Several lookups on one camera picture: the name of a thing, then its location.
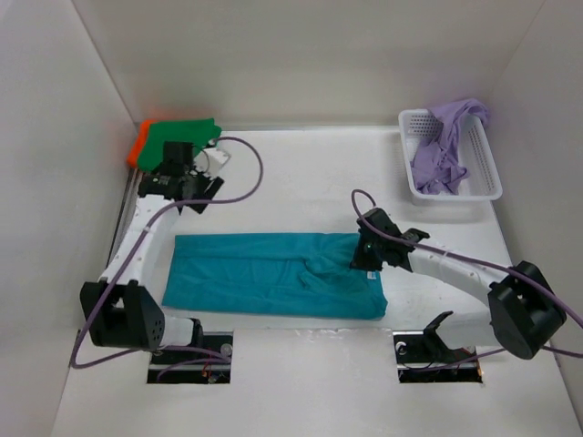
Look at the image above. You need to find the green t shirt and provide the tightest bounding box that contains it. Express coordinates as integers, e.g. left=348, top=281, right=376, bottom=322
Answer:
left=137, top=118, right=222, bottom=172

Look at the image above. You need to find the orange t shirt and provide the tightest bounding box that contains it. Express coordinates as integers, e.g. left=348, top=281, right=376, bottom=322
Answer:
left=126, top=118, right=157, bottom=168

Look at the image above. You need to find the teal t shirt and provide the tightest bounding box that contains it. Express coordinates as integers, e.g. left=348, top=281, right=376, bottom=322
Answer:
left=162, top=233, right=388, bottom=320

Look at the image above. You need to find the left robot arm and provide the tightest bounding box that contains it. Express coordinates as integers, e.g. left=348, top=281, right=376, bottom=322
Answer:
left=80, top=142, right=230, bottom=351

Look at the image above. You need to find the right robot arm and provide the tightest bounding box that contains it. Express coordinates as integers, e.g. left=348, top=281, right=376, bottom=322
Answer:
left=350, top=208, right=567, bottom=362

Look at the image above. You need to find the lilac t shirt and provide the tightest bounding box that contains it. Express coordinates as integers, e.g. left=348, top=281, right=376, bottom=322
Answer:
left=411, top=98, right=489, bottom=195

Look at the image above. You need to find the white laundry basket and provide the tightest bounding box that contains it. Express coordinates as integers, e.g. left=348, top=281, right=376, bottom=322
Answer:
left=398, top=102, right=503, bottom=205

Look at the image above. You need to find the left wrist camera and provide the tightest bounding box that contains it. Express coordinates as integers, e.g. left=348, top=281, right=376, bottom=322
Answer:
left=193, top=147, right=231, bottom=179

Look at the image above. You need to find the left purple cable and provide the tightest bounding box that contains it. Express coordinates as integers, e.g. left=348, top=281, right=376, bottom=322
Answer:
left=71, top=136, right=265, bottom=381

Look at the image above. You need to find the purple cable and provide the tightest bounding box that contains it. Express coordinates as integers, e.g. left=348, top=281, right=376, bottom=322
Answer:
left=350, top=188, right=583, bottom=372
left=71, top=136, right=265, bottom=381

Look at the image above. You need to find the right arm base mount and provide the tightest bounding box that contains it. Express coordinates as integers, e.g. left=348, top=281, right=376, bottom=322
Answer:
left=393, top=311, right=482, bottom=383

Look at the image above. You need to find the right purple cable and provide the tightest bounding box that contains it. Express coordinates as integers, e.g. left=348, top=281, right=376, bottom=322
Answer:
left=350, top=188, right=583, bottom=372

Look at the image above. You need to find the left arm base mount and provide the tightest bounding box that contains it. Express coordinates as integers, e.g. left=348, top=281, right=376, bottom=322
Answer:
left=147, top=332, right=233, bottom=385

